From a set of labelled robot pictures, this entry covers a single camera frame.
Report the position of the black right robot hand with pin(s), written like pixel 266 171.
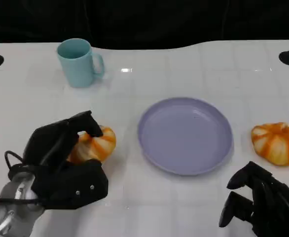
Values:
pixel 277 209

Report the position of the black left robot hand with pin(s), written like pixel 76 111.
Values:
pixel 68 182

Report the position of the orange and white bread roll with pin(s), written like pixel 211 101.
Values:
pixel 277 143
pixel 102 145

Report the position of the pale green mug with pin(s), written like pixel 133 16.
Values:
pixel 78 71

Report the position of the lilac plate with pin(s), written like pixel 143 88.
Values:
pixel 184 135

